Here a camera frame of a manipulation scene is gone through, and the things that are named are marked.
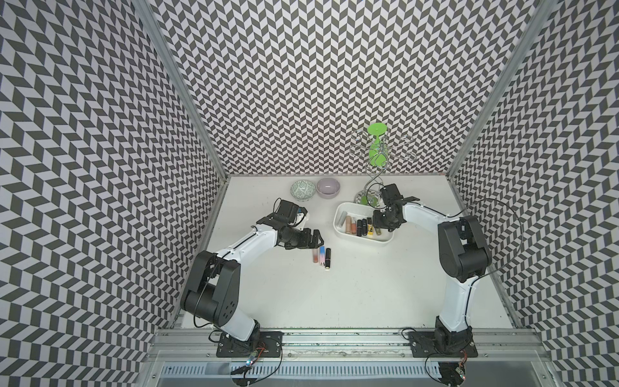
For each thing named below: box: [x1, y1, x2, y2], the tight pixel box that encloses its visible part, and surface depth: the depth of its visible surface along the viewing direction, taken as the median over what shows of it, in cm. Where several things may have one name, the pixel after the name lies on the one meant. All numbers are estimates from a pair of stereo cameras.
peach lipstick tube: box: [344, 215, 353, 234], surface depth 101 cm
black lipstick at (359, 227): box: [356, 219, 363, 238], surface depth 101 cm
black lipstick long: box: [324, 247, 332, 270], surface depth 93 cm
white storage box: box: [332, 201, 395, 244], surface depth 101 cm
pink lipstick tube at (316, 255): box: [312, 247, 320, 264], surface depth 93 cm
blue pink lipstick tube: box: [319, 245, 326, 267], surface depth 93 cm
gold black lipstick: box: [366, 216, 375, 237], surface depth 99 cm
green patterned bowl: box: [290, 179, 316, 202], surface depth 113 cm
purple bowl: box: [315, 177, 341, 200], surface depth 110 cm
